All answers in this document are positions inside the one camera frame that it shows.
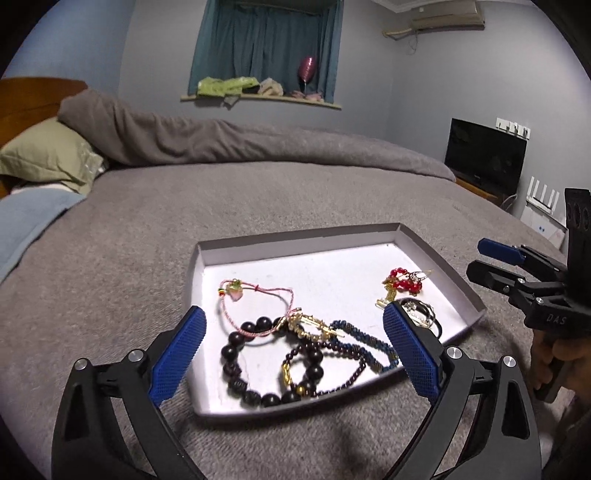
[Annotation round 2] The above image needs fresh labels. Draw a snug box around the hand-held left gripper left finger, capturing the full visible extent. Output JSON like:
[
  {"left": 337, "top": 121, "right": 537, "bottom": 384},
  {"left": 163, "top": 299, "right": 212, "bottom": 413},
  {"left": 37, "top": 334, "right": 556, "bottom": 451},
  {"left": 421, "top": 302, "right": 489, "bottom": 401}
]
[{"left": 52, "top": 305, "right": 208, "bottom": 480}]

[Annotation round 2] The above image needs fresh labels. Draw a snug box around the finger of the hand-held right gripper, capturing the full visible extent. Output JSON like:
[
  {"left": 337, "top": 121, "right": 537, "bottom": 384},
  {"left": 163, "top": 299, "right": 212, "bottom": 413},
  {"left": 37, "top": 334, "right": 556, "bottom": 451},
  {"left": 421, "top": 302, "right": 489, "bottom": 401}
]
[
  {"left": 478, "top": 237, "right": 568, "bottom": 278},
  {"left": 466, "top": 260, "right": 565, "bottom": 315}
]

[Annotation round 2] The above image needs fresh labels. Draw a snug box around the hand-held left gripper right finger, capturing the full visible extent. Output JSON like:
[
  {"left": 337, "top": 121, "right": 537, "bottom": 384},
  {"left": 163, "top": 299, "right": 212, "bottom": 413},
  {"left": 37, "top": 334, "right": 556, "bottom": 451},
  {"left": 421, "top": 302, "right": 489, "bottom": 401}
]
[{"left": 382, "top": 300, "right": 542, "bottom": 480}]

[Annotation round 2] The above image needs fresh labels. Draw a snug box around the black cord silver charm bracelet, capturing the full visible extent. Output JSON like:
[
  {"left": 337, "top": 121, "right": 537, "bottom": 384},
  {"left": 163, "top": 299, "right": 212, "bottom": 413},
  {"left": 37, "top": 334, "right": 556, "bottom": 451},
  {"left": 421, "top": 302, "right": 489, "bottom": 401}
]
[{"left": 397, "top": 298, "right": 444, "bottom": 340}]

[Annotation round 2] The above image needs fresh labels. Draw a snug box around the blue braided bead necklace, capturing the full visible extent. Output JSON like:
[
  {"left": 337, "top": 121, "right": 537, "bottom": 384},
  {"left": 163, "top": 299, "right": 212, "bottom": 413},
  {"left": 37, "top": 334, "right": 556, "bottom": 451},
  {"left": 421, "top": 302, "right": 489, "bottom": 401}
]
[{"left": 330, "top": 318, "right": 400, "bottom": 374}]

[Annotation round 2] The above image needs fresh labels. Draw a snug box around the dark purple bead bracelet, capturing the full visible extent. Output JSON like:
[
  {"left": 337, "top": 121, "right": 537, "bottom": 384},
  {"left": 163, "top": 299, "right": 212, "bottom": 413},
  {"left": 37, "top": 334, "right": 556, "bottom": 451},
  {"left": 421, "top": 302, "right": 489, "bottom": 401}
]
[{"left": 281, "top": 339, "right": 368, "bottom": 398}]

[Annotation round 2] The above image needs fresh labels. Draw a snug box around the red bead gold jewelry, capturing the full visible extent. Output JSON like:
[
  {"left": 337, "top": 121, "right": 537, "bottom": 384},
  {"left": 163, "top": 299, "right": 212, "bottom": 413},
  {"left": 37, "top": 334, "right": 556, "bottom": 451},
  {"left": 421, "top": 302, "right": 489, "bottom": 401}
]
[{"left": 376, "top": 267, "right": 435, "bottom": 308}]

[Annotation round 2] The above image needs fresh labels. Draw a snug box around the pink string charm bracelet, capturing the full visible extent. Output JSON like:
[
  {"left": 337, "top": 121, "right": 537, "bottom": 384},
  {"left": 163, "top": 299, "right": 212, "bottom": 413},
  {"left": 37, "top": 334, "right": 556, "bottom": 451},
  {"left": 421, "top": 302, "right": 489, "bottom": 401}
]
[{"left": 217, "top": 278, "right": 296, "bottom": 340}]

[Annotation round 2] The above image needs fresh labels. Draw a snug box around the black bead bracelet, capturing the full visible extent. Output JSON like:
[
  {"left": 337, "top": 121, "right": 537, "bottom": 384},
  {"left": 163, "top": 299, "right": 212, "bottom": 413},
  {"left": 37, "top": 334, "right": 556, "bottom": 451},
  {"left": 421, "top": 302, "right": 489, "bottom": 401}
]
[{"left": 221, "top": 316, "right": 324, "bottom": 408}]

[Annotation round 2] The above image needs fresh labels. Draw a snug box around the gold link bracelet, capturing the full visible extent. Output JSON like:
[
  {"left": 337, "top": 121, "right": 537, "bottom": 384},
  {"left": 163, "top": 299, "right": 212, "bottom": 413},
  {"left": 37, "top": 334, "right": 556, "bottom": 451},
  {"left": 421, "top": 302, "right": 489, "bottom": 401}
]
[{"left": 277, "top": 311, "right": 349, "bottom": 344}]

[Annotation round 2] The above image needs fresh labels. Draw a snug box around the white cardboard tray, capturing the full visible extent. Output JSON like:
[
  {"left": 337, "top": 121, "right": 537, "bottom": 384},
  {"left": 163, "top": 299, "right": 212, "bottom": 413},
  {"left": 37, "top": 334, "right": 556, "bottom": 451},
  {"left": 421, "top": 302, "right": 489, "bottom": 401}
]
[{"left": 185, "top": 223, "right": 485, "bottom": 418}]

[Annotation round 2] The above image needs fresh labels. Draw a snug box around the person's right forearm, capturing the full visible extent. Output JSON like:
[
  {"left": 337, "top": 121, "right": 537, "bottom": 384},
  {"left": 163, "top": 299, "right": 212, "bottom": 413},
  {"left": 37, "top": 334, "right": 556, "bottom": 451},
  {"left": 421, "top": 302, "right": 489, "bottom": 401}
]
[{"left": 540, "top": 392, "right": 591, "bottom": 480}]

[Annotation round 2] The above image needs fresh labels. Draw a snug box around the person's right hand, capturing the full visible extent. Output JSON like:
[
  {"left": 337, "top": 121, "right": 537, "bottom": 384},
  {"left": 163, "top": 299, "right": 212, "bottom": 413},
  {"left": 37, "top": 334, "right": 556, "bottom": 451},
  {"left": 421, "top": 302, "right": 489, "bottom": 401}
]
[{"left": 529, "top": 323, "right": 591, "bottom": 398}]

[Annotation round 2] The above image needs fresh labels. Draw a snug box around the white box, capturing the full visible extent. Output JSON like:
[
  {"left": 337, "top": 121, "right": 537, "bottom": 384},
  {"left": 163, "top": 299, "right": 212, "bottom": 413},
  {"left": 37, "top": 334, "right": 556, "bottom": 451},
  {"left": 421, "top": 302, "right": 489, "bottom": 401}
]
[{"left": 522, "top": 205, "right": 568, "bottom": 252}]

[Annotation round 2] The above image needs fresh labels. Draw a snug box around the white router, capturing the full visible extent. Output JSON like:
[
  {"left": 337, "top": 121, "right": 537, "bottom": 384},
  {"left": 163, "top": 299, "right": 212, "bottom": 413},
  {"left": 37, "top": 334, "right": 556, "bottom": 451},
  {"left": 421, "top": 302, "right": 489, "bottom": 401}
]
[{"left": 526, "top": 175, "right": 568, "bottom": 213}]

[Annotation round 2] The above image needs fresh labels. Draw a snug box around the wooden television stand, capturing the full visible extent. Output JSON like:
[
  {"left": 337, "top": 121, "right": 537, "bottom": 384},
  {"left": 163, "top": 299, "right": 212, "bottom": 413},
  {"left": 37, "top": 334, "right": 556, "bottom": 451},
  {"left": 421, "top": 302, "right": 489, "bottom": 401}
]
[{"left": 455, "top": 178, "right": 502, "bottom": 204}]

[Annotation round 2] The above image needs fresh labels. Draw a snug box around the black television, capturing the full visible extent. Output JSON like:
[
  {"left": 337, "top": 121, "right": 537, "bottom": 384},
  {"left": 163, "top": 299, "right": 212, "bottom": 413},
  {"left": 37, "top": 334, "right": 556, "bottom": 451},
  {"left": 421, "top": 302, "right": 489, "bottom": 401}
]
[{"left": 444, "top": 117, "right": 528, "bottom": 197}]

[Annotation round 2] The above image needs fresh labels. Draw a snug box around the grey bed sheet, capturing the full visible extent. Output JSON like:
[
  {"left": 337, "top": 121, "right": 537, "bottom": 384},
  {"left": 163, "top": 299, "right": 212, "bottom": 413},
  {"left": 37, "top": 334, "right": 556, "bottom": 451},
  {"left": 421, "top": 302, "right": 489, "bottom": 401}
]
[{"left": 0, "top": 161, "right": 573, "bottom": 480}]

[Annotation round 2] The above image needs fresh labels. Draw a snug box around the light blue blanket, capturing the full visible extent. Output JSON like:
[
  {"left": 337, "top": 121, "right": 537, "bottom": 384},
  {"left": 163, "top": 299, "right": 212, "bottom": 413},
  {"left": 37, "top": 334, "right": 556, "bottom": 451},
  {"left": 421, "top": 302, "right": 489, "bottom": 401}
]
[{"left": 0, "top": 189, "right": 86, "bottom": 282}]

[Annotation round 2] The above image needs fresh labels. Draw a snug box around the grey duvet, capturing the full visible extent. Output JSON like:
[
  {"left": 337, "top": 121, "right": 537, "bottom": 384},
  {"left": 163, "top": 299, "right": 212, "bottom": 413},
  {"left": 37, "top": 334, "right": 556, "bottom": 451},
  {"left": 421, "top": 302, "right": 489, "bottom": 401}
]
[{"left": 58, "top": 89, "right": 458, "bottom": 182}]

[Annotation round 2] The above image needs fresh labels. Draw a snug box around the white pillow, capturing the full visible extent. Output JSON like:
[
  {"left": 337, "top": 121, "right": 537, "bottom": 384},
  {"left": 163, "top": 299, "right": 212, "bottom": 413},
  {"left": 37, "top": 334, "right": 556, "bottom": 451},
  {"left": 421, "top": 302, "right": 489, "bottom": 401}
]
[{"left": 9, "top": 182, "right": 70, "bottom": 195}]

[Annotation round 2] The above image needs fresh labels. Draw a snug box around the white air conditioner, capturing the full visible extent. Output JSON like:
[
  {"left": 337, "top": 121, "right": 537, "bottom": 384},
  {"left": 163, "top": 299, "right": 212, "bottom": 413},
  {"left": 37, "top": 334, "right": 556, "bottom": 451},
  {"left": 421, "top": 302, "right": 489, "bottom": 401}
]
[{"left": 412, "top": 0, "right": 486, "bottom": 31}]

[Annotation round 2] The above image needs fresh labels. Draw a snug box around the green pillow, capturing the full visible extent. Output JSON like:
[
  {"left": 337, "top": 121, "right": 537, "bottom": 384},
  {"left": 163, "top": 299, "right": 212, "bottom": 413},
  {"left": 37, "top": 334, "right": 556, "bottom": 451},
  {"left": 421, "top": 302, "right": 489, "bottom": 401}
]
[{"left": 0, "top": 117, "right": 109, "bottom": 195}]

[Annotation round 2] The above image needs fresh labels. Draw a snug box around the window sill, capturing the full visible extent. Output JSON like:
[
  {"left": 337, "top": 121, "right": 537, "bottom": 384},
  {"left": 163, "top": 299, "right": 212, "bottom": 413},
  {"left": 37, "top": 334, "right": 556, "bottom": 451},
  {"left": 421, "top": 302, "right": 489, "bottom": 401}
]
[{"left": 180, "top": 95, "right": 342, "bottom": 110}]

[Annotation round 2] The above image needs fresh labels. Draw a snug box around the green cloth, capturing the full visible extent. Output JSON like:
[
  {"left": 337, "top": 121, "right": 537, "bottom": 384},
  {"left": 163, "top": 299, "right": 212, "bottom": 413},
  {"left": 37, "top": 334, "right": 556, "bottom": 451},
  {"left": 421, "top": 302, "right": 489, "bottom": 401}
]
[{"left": 198, "top": 76, "right": 259, "bottom": 104}]

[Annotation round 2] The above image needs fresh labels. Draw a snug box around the wooden headboard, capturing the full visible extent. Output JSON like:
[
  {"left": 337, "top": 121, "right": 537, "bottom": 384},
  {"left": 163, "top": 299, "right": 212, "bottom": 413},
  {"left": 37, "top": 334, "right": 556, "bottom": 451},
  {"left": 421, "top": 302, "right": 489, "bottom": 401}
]
[{"left": 0, "top": 78, "right": 88, "bottom": 199}]

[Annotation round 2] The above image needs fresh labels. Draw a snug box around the blue curtain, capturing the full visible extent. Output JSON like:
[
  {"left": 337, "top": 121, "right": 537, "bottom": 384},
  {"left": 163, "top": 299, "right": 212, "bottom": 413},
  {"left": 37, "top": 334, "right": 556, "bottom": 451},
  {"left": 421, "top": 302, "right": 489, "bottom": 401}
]
[{"left": 188, "top": 0, "right": 345, "bottom": 103}]

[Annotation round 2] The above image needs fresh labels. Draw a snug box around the wall hook rack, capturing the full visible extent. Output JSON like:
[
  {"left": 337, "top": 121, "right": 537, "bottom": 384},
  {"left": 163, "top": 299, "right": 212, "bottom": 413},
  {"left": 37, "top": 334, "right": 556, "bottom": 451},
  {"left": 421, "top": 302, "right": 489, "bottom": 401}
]
[{"left": 496, "top": 117, "right": 532, "bottom": 138}]

